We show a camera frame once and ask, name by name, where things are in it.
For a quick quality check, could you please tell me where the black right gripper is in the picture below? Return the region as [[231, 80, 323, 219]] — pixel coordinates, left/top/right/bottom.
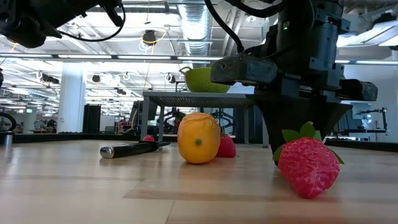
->
[[253, 57, 379, 156]]

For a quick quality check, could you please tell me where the large toy strawberry with leaves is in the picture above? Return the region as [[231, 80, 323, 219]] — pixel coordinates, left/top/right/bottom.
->
[[272, 121, 345, 200]]

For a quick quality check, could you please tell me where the long yellow toy fruit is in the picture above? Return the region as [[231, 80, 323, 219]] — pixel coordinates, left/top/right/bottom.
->
[[177, 112, 222, 165]]

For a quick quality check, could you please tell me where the green colander bowl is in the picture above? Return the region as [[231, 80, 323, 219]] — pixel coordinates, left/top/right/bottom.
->
[[179, 66, 231, 94]]

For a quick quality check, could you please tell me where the grey perforated metal stand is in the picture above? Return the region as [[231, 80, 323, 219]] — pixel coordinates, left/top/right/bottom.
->
[[140, 91, 270, 147]]

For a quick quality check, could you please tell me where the black-handled kitchen knife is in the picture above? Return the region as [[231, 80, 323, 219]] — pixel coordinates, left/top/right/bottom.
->
[[99, 141, 172, 160]]

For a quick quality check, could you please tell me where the background computer monitor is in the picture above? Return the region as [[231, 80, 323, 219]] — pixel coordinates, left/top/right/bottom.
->
[[345, 107, 373, 125]]

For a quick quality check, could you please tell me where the background office desk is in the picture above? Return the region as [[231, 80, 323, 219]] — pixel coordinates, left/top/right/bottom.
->
[[340, 128, 389, 138]]

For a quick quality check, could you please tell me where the small toy strawberry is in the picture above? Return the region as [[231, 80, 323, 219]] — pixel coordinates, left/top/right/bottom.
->
[[216, 134, 238, 159]]

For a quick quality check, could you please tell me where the dark machine with red parts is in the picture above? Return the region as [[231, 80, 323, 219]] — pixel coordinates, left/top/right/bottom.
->
[[164, 107, 187, 135]]

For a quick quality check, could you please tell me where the black ceiling device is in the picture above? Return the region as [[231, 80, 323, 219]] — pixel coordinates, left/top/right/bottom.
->
[[142, 29, 158, 47]]

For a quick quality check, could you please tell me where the black cabinet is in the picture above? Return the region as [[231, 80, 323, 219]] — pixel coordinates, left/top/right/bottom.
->
[[82, 103, 102, 134]]

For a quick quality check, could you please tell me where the white building column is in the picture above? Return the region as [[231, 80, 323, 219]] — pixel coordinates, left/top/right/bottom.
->
[[57, 62, 86, 134]]

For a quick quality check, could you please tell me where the black round wheel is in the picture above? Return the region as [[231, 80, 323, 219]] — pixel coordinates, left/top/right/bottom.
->
[[0, 111, 17, 132]]

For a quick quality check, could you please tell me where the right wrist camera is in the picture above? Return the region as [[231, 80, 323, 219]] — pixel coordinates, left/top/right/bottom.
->
[[210, 52, 279, 86]]

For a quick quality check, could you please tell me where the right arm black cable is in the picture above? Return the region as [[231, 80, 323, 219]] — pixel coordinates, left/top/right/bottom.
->
[[203, 0, 284, 54]]

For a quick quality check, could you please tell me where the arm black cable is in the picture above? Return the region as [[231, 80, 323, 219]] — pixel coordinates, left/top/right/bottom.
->
[[57, 2, 127, 43], [203, 0, 284, 54]]

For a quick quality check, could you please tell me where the silver ceiling duct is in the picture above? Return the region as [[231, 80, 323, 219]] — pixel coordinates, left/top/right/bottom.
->
[[177, 0, 218, 57]]

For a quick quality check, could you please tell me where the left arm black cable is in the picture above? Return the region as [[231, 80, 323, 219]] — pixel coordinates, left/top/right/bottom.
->
[[57, 2, 127, 43]]

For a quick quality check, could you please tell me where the black aluminium table frame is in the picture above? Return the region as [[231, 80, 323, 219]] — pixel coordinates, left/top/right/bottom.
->
[[12, 133, 398, 153]]

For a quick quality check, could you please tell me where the silver metal post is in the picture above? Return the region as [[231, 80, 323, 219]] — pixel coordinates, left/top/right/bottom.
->
[[0, 131, 14, 147]]

